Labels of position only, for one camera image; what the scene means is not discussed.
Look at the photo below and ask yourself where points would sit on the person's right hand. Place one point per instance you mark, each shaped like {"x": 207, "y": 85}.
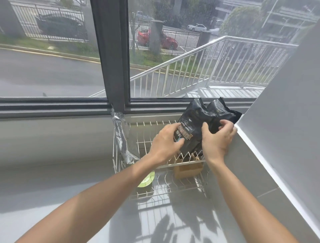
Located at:
{"x": 216, "y": 146}

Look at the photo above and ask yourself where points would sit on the person's left hand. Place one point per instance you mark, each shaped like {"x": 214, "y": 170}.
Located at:
{"x": 162, "y": 145}

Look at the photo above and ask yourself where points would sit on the person's left thumb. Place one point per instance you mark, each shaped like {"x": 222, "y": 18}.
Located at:
{"x": 179, "y": 145}

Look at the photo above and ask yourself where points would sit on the person's right thumb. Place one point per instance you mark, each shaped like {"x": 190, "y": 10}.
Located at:
{"x": 205, "y": 132}

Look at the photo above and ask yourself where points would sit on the black printed snack packet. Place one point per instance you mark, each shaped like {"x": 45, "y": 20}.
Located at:
{"x": 193, "y": 122}

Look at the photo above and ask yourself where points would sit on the person's left forearm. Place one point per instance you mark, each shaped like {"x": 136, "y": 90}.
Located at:
{"x": 95, "y": 197}

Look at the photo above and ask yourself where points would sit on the person's right forearm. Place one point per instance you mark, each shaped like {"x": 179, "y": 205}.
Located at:
{"x": 245, "y": 202}

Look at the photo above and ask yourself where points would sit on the brown cardboard box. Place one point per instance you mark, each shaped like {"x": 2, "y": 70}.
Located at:
{"x": 186, "y": 170}

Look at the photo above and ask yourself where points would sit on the plain black packet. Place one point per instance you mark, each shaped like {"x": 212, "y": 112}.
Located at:
{"x": 225, "y": 112}

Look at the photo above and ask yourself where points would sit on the green round plate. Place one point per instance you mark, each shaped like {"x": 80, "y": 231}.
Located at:
{"x": 146, "y": 181}

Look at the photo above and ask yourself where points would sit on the crumpled clear plastic wrap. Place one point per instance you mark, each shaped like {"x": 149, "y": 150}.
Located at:
{"x": 122, "y": 140}

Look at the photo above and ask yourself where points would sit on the silver stair railing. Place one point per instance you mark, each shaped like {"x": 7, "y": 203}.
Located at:
{"x": 226, "y": 37}

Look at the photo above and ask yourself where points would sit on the red car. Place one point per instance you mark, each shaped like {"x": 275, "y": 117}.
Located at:
{"x": 167, "y": 40}

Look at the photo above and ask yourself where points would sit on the white car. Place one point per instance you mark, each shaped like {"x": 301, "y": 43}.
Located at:
{"x": 197, "y": 27}

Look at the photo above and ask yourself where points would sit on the grey concrete fence pillar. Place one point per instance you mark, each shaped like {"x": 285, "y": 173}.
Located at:
{"x": 156, "y": 35}

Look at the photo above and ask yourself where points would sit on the dark parked car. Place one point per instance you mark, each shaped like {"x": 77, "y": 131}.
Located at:
{"x": 60, "y": 25}

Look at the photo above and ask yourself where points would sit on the black metal fence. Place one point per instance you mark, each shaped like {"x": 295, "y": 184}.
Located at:
{"x": 62, "y": 11}

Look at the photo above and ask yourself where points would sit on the dark window frame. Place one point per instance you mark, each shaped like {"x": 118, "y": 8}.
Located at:
{"x": 110, "y": 50}

